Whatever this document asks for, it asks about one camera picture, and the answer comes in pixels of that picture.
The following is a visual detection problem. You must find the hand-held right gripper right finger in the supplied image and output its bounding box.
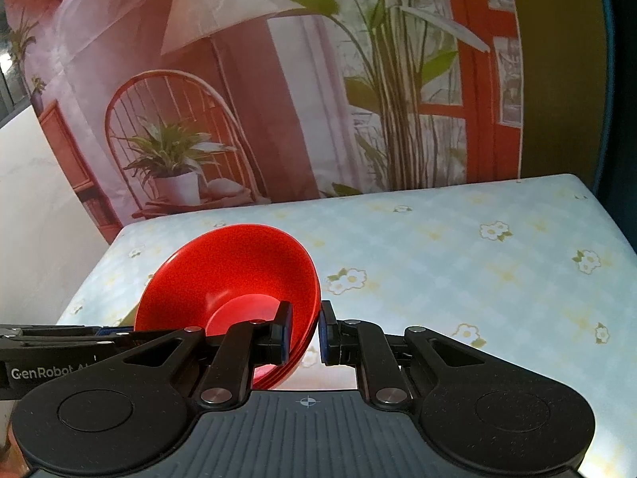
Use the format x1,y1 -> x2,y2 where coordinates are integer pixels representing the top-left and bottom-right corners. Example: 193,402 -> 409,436
318,301 -> 498,406

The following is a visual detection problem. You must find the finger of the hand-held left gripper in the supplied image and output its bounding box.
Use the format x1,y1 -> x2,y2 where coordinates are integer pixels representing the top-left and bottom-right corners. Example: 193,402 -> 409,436
0,345 -> 131,400
0,323 -> 145,348

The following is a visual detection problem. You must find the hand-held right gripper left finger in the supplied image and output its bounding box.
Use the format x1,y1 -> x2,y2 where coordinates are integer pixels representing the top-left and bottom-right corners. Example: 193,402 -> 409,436
123,301 -> 294,407

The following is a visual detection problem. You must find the floral checked tablecloth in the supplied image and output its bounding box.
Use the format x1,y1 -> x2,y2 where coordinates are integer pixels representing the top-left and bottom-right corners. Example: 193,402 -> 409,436
55,174 -> 637,478

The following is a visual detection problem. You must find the printed backdrop cloth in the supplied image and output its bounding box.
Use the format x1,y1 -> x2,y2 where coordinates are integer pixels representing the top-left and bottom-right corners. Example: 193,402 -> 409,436
0,0 -> 524,246

